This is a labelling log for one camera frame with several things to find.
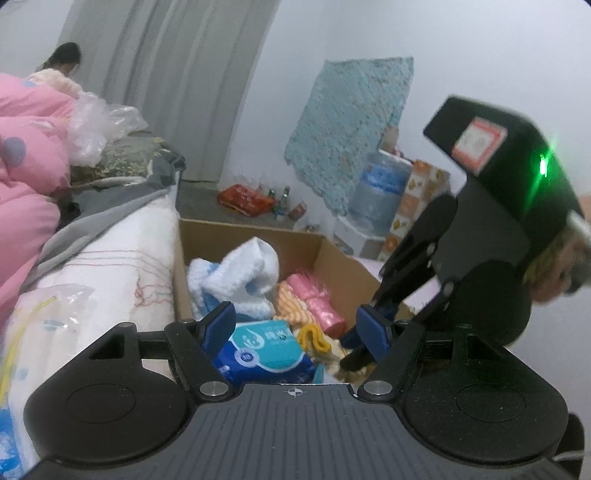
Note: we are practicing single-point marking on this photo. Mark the white water dispenser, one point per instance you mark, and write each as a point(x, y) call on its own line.
point(364, 240)

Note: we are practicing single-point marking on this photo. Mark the grey curtain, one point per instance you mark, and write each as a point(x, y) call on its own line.
point(175, 83)

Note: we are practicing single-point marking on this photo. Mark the pink quilt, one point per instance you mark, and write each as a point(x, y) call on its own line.
point(27, 184)

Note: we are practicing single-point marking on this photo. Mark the clear plastic packet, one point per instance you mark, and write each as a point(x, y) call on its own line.
point(37, 346)

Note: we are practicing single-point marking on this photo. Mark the patterned orange white box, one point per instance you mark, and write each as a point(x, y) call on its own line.
point(415, 207)

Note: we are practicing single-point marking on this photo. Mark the white blue knit sock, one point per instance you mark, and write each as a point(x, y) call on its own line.
point(249, 267)

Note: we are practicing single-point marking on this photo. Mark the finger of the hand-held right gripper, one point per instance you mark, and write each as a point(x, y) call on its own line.
point(415, 240)
point(353, 362)

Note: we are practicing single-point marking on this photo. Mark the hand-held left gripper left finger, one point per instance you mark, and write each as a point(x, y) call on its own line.
point(221, 323)

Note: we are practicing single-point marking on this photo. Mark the red snack bag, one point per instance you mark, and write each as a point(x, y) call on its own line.
point(244, 199)

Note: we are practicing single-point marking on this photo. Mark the orange striped knit glove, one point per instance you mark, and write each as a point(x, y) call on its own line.
point(288, 304)

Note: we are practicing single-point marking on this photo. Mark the plastic bag with red can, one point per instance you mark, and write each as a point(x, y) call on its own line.
point(298, 211)

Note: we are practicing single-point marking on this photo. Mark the green cap bottle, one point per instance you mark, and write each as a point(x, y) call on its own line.
point(285, 198)

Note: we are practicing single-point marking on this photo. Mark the white blanket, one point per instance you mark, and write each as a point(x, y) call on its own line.
point(106, 258)

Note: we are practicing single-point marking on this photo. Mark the olive patterned blanket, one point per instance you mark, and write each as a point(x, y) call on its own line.
point(120, 157)

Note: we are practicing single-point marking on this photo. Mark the pink plastic bag roll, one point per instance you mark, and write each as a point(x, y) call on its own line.
point(318, 300)

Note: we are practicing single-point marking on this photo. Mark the clear plastic bag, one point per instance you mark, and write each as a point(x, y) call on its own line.
point(97, 124)

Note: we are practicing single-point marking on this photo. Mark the blue water jug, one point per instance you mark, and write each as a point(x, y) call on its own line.
point(381, 194)

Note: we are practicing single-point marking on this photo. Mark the blue wet wipes pack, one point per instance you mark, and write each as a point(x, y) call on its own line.
point(258, 371)

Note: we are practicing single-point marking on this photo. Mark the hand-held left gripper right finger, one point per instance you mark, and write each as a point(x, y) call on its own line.
point(371, 332)

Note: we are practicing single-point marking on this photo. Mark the person's right hand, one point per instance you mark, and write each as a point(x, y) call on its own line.
point(554, 272)

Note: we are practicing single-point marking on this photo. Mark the yellow cloth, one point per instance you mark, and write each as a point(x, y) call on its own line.
point(311, 339)

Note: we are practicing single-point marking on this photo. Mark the small dark bottle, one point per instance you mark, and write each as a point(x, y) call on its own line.
point(272, 197)

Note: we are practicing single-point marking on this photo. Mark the grey blanket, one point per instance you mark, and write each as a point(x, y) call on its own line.
point(124, 191)

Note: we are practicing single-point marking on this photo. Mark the brown cardboard box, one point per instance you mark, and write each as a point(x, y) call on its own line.
point(221, 240)

